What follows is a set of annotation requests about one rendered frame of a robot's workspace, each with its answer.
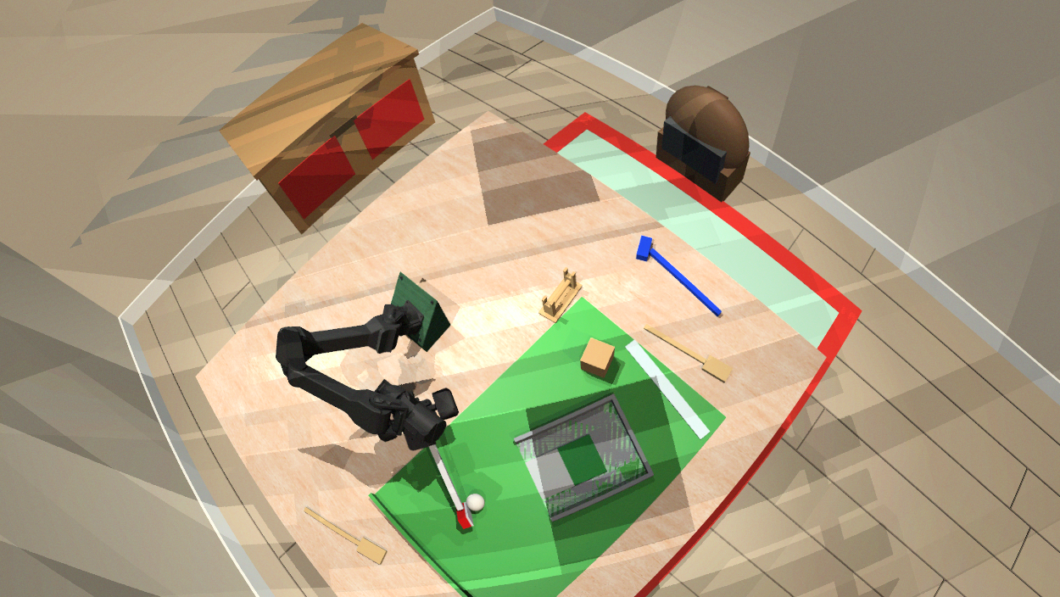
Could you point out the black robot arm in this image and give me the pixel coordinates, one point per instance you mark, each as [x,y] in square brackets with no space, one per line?
[369,410]

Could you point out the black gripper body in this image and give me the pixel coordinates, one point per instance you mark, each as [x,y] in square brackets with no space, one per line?
[444,404]

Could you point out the green putting mat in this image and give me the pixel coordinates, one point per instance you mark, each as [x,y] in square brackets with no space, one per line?
[514,549]

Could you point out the blue toy putter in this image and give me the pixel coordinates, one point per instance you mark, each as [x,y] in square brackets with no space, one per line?
[644,251]

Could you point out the white ball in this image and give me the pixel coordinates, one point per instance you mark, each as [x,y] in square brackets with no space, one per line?
[475,502]

